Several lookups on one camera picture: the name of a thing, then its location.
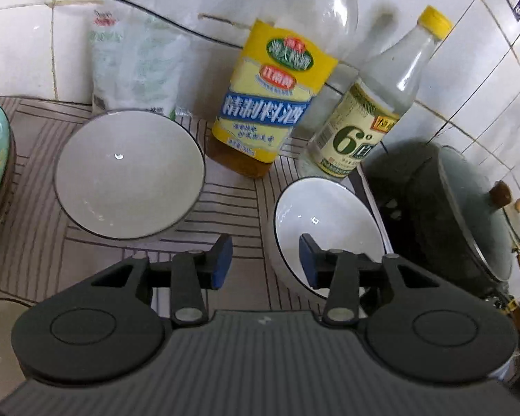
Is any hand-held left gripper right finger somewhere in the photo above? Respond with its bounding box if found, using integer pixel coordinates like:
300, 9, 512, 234
299, 233, 456, 327

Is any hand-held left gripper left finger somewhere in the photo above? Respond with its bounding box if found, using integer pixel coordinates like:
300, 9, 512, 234
84, 233, 234, 327

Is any white bowl with dark rim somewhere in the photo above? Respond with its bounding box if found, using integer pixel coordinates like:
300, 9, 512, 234
266, 177, 395, 300
53, 110, 206, 241

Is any striped tablecloth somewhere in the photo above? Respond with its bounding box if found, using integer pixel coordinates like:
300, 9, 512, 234
0, 95, 391, 326

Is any black wok with glass lid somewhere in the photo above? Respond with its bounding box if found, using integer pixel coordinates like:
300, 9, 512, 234
364, 139, 520, 300

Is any clear vinegar bottle yellow cap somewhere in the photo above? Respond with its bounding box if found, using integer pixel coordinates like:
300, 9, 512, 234
298, 6, 455, 178

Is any cooking wine bottle yellow label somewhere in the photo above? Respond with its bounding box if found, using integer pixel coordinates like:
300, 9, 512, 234
206, 0, 360, 178

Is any clear plastic bag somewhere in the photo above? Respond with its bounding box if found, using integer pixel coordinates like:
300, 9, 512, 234
121, 9, 196, 121

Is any white seasoning bag red logo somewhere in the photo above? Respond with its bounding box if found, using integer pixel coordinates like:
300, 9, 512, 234
89, 2, 133, 118

